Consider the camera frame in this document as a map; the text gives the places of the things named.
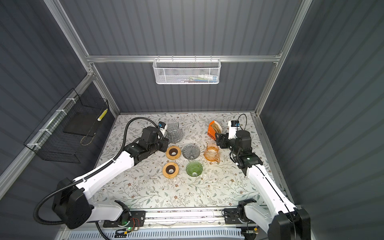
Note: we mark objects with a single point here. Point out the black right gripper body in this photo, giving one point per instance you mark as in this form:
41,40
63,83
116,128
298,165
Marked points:
227,143

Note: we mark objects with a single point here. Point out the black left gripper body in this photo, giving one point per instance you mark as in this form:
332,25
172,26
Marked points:
161,145

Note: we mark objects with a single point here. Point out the grey glass carafe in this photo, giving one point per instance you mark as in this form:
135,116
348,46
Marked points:
174,132

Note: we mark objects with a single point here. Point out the grey glass dripper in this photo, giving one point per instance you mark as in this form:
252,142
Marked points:
191,152

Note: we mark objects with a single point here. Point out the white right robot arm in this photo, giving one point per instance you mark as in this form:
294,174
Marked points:
282,220

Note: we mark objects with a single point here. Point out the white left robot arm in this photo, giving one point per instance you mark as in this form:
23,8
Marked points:
74,205

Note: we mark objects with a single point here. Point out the orange coffee filter box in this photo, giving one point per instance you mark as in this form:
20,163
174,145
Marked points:
213,129

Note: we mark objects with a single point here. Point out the orange glass carafe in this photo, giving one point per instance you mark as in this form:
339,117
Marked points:
211,153

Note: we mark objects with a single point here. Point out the floral table mat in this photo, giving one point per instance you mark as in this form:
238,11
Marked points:
144,186

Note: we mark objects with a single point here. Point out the white ribbed front panel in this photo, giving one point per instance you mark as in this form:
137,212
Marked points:
178,234

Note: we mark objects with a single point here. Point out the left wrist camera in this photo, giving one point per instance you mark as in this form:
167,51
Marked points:
162,127

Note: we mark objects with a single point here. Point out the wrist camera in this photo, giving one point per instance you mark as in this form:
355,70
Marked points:
162,127
233,128

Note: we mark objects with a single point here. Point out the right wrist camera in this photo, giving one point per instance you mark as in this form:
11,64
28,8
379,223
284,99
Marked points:
233,128

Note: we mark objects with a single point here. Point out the white wire mesh basket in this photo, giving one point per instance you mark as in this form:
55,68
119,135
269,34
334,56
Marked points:
195,72

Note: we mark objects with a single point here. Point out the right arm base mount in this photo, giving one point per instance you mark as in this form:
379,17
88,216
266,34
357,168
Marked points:
237,215

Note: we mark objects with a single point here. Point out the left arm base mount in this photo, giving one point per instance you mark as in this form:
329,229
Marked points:
132,219

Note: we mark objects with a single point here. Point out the black wire basket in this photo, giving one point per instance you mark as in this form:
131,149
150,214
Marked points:
70,135

